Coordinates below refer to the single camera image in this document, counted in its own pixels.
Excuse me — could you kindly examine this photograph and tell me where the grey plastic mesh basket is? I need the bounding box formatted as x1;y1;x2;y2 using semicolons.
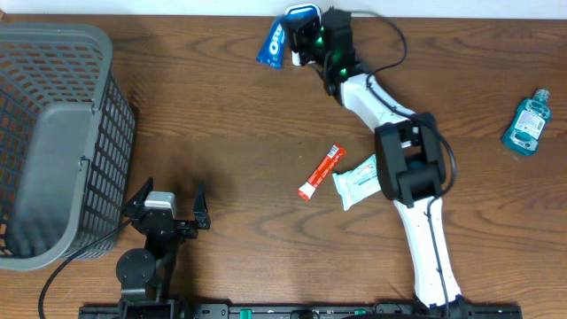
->
1;23;136;271

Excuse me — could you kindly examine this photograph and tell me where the white wet wipes pack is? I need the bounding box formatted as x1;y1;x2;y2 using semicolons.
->
332;155;382;211

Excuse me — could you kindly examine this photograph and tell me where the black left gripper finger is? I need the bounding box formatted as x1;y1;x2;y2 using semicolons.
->
122;177;153;218
192;183;211;230

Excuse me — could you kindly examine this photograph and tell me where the white barcode scanner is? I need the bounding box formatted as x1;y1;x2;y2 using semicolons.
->
283;3;323;67

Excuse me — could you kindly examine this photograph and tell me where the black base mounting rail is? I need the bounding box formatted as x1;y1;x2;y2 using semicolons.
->
78;300;523;319

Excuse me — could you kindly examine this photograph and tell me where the red Nescafe stick sachet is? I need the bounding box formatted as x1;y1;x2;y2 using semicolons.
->
298;144;346;201

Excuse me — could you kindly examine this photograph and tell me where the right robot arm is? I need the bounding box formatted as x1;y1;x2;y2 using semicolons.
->
283;5;462;317

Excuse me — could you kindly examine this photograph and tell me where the blue Oreo cookie pack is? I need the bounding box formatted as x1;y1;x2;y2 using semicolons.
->
256;15;290;69

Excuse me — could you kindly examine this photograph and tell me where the blue mouthwash bottle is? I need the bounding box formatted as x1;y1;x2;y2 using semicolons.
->
501;89;552;156

